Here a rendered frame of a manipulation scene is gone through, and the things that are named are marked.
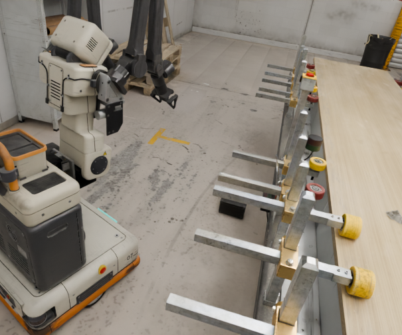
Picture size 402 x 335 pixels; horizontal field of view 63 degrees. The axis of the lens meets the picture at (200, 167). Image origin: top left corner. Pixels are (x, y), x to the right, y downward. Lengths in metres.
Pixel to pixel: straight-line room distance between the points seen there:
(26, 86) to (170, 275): 2.38
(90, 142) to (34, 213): 0.43
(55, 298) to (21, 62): 2.42
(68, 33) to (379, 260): 1.45
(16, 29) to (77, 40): 2.07
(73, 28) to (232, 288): 1.63
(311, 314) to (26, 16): 3.09
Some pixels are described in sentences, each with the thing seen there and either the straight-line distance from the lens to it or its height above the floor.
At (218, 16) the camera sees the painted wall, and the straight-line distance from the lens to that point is 9.22.
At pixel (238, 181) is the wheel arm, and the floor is 0.86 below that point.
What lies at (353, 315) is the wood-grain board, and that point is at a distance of 1.07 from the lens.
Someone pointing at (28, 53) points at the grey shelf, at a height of 0.74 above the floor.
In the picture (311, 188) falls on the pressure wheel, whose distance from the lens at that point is 1.47.
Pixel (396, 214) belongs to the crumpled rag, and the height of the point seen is 0.91.
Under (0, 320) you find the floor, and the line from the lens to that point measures 2.11.
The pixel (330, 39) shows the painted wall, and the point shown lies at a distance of 9.11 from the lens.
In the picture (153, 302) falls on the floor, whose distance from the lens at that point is 2.03.
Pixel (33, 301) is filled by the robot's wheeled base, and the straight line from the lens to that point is 1.77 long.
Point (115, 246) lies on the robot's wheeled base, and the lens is 1.92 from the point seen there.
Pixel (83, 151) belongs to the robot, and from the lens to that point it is 1.66.
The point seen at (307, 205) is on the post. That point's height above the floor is 1.14.
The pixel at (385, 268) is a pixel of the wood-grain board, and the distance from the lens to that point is 1.26.
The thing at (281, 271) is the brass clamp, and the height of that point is 0.95.
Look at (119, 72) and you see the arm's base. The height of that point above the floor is 1.23.
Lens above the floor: 1.67
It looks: 32 degrees down
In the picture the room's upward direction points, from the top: 8 degrees clockwise
